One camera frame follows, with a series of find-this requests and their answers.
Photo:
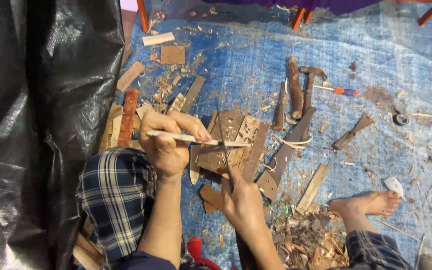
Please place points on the person's left hand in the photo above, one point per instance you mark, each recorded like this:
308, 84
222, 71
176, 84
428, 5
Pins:
165, 157

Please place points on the small white object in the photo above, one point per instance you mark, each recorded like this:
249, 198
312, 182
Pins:
393, 185

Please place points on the pale wood planks bundle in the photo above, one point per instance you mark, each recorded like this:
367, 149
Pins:
87, 253

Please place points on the person's right fingers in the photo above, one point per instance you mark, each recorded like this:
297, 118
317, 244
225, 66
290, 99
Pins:
231, 180

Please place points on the reddish-brown wood strip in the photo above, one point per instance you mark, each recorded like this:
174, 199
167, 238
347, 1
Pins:
128, 116

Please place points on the square brown wood piece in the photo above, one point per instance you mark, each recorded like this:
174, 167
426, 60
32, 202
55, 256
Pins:
173, 54

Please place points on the person's right foot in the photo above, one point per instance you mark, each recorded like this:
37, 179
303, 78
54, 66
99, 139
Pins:
366, 206

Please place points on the small brown wood offcuts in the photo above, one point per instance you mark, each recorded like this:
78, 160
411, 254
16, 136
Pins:
211, 197

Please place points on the pale blade-shaped wood piece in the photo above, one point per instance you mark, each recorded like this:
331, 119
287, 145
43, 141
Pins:
194, 165

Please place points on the black tape roll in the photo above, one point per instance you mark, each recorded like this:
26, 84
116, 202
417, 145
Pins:
401, 119

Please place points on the purple cloth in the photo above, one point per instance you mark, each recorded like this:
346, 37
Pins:
313, 4

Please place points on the red plastic object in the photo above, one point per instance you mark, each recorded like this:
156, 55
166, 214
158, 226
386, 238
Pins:
197, 249

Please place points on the grey wood strip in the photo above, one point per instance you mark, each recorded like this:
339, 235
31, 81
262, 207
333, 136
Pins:
193, 93

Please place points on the thin-bladed carving knife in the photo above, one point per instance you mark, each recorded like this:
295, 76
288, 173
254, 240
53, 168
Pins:
223, 144

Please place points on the wedge-shaped wood chisel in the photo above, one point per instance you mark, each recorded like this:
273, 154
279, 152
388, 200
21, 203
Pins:
353, 132

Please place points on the stack of pale wood slats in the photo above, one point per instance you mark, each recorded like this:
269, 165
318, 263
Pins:
114, 123

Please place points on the brown wooden work board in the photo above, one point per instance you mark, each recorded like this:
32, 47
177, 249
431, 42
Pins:
244, 131

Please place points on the long dark machete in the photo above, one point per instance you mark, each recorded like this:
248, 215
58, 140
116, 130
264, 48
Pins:
289, 148

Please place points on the heap of wood shavings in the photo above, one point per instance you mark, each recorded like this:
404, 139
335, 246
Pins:
308, 240

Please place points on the orange and blue screwdriver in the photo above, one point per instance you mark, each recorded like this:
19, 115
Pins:
341, 90

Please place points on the black plastic sheet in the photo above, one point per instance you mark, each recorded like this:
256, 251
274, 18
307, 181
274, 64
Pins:
39, 123

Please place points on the pale thin wooden stick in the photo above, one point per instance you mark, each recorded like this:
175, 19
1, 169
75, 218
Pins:
233, 143

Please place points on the light brown wood plank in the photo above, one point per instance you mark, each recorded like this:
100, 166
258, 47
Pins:
130, 76

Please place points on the thick brown wood branch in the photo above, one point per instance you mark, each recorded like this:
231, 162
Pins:
295, 88

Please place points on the pale wooden block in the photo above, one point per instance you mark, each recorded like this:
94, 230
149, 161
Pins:
158, 38

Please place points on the orange wooden furniture legs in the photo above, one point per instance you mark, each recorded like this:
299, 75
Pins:
143, 15

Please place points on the pale flat wood slat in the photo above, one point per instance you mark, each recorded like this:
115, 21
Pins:
312, 189

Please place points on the blue woven tarp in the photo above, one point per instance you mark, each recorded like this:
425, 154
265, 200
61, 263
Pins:
369, 56

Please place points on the person's right hand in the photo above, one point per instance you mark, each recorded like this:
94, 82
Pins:
244, 204

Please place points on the dark narrow wood piece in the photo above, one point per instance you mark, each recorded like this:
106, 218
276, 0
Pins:
279, 108

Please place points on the person's plaid trousers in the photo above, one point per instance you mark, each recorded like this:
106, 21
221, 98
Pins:
114, 195

